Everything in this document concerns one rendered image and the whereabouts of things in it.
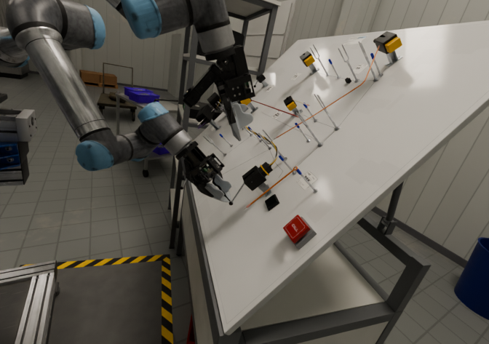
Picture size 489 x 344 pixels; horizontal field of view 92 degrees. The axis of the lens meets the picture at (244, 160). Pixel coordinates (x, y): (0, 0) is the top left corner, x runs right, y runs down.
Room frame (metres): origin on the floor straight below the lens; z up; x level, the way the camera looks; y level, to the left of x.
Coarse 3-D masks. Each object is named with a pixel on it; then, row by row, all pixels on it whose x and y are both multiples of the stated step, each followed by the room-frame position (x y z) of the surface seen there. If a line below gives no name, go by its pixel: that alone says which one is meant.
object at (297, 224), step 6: (294, 222) 0.49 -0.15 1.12; (300, 222) 0.48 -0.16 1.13; (288, 228) 0.48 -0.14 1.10; (294, 228) 0.47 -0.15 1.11; (300, 228) 0.46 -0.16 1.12; (306, 228) 0.46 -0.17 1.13; (288, 234) 0.47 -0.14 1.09; (294, 234) 0.46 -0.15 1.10; (300, 234) 0.45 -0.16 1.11; (294, 240) 0.45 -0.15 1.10
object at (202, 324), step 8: (192, 256) 0.91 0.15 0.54; (192, 264) 0.89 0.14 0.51; (192, 272) 0.86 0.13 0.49; (200, 272) 0.73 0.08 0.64; (192, 280) 0.84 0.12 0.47; (200, 280) 0.72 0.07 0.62; (192, 288) 0.82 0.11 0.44; (200, 288) 0.70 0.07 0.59; (192, 296) 0.79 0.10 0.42; (200, 296) 0.68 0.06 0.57; (200, 304) 0.66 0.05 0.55; (200, 312) 0.64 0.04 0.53; (200, 320) 0.63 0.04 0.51; (208, 320) 0.55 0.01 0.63; (200, 328) 0.61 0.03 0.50; (208, 328) 0.54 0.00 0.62; (200, 336) 0.60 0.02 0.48; (208, 336) 0.52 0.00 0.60
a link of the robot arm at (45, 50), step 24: (24, 0) 0.60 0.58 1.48; (48, 0) 0.64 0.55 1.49; (24, 24) 0.57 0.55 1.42; (48, 24) 0.61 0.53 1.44; (24, 48) 0.58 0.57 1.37; (48, 48) 0.58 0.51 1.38; (48, 72) 0.55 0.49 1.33; (72, 72) 0.58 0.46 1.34; (72, 96) 0.55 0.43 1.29; (72, 120) 0.53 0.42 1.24; (96, 120) 0.55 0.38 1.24; (96, 144) 0.51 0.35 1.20; (120, 144) 0.56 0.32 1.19; (96, 168) 0.49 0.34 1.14
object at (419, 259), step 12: (384, 216) 0.75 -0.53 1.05; (372, 228) 0.76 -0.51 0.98; (384, 240) 0.71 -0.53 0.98; (396, 240) 0.70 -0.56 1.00; (396, 252) 0.66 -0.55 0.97; (408, 252) 0.64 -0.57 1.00; (408, 264) 0.62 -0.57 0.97; (420, 264) 0.60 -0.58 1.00; (408, 276) 0.60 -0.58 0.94; (420, 276) 0.59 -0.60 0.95; (396, 288) 0.62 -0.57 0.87; (408, 288) 0.59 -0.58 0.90; (396, 300) 0.60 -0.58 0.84; (408, 300) 0.60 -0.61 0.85
